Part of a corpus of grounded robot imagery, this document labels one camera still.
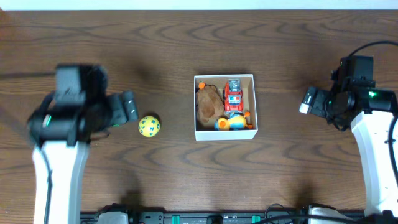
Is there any yellow ball with blue letters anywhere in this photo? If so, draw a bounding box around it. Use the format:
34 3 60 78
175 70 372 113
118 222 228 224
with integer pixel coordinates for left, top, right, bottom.
138 116 161 138

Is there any red toy truck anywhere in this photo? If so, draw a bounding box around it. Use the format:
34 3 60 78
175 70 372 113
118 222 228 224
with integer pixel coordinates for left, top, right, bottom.
223 79 243 114

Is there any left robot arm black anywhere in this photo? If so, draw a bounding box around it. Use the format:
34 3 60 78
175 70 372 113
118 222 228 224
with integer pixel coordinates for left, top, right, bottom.
27 64 139 223

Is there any brown plush toy with carrot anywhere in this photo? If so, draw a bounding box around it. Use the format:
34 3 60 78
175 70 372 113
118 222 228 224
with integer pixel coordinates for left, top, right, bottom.
195 82 224 124

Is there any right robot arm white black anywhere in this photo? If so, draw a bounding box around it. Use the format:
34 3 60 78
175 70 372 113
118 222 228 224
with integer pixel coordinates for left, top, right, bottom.
299 55 397 217

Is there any white cardboard box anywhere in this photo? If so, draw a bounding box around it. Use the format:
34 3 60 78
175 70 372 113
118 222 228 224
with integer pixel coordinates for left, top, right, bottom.
193 74 258 141

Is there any black rail at table edge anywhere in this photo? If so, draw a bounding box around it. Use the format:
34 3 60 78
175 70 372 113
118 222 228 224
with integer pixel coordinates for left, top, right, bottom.
80 203 364 224

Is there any orange duck toy blue hat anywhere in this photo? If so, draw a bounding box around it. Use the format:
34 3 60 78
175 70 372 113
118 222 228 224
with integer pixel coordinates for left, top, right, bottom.
214 111 254 131

